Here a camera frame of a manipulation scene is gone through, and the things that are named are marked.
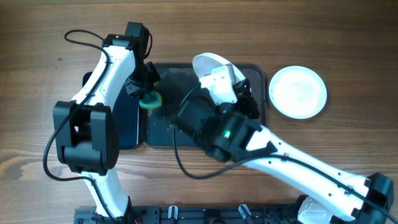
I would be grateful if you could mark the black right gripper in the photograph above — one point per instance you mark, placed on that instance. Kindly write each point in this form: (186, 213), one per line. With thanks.
(244, 95)

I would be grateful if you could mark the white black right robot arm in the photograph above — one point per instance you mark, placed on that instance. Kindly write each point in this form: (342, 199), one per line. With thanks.
(220, 115)

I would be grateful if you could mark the black serving tray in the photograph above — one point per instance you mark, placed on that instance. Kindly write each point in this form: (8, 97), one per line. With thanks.
(177, 79)

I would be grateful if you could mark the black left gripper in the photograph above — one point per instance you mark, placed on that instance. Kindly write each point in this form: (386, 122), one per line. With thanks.
(154, 76)

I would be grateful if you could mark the white plate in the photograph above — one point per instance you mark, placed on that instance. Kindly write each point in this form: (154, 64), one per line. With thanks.
(205, 62)
(298, 92)

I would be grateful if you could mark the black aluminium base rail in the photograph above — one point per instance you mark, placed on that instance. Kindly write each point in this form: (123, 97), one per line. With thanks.
(242, 214)

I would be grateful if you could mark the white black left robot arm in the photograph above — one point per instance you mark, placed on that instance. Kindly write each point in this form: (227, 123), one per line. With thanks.
(120, 55)

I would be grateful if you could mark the yellow green sponge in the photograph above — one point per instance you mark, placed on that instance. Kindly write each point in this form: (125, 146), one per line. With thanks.
(150, 98)

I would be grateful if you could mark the black water basin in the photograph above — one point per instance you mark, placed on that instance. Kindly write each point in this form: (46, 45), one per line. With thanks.
(127, 121)

